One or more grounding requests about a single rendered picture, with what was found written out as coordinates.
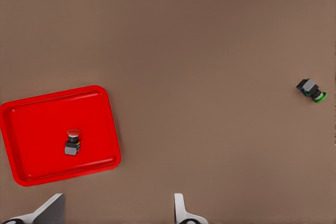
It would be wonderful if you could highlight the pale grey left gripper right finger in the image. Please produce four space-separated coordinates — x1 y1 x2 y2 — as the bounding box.
174 193 209 224

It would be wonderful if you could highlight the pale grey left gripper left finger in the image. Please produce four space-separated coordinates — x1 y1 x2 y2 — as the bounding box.
1 193 66 224

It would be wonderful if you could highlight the red plastic tray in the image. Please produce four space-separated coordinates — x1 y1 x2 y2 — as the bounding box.
0 84 122 187

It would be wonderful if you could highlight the red push-button switch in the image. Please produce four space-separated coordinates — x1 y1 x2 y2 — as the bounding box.
64 129 82 156

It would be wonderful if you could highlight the green push-button switch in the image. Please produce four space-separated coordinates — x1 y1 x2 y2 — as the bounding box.
296 78 328 103

